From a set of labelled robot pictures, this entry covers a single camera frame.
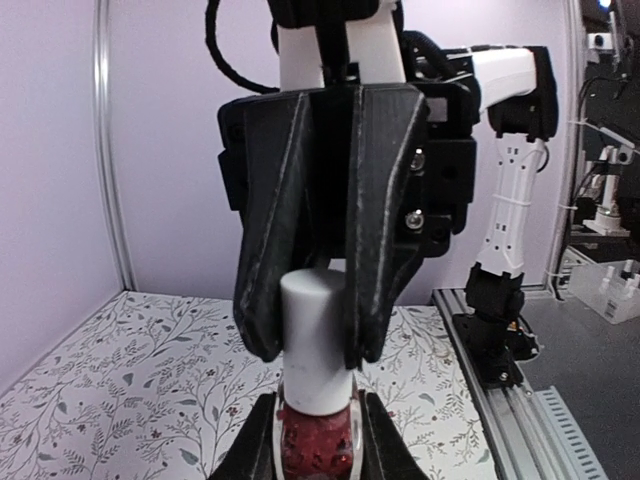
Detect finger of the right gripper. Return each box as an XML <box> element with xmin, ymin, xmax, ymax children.
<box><xmin>233</xmin><ymin>93</ymin><xmax>310</xmax><ymax>362</ymax></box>

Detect front aluminium rail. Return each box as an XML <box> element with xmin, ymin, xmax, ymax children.
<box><xmin>432</xmin><ymin>289</ymin><xmax>607</xmax><ymax>479</ymax></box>

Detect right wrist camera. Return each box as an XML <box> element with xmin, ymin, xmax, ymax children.
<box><xmin>268</xmin><ymin>0</ymin><xmax>407</xmax><ymax>92</ymax></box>

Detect left aluminium frame post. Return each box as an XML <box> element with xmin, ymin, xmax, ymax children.
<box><xmin>92</xmin><ymin>0</ymin><xmax>137</xmax><ymax>291</ymax></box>

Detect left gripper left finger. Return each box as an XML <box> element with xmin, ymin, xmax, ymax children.
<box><xmin>208</xmin><ymin>393</ymin><xmax>276</xmax><ymax>480</ymax></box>

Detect red nail polish bottle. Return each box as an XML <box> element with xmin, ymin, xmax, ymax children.
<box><xmin>272</xmin><ymin>389</ymin><xmax>364</xmax><ymax>479</ymax></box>

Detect right aluminium frame post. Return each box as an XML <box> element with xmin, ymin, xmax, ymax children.
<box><xmin>545</xmin><ymin>1</ymin><xmax>586</xmax><ymax>301</ymax></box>

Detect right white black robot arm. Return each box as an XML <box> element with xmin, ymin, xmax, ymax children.
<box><xmin>218</xmin><ymin>31</ymin><xmax>558</xmax><ymax>370</ymax></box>

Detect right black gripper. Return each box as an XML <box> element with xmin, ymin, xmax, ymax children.
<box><xmin>218</xmin><ymin>83</ymin><xmax>477</xmax><ymax>369</ymax></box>

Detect aluminium frame post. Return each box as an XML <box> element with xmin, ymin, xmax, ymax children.
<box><xmin>545</xmin><ymin>1</ymin><xmax>586</xmax><ymax>301</ymax></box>
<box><xmin>92</xmin><ymin>0</ymin><xmax>137</xmax><ymax>291</ymax></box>

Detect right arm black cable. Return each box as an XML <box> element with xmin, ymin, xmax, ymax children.
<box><xmin>202</xmin><ymin>0</ymin><xmax>281</xmax><ymax>96</ymax></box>

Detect clear plastic storage box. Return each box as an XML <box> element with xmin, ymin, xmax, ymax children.
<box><xmin>568</xmin><ymin>259</ymin><xmax>639</xmax><ymax>325</ymax></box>

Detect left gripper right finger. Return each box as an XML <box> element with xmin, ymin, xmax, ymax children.
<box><xmin>360</xmin><ymin>391</ymin><xmax>429</xmax><ymax>480</ymax></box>

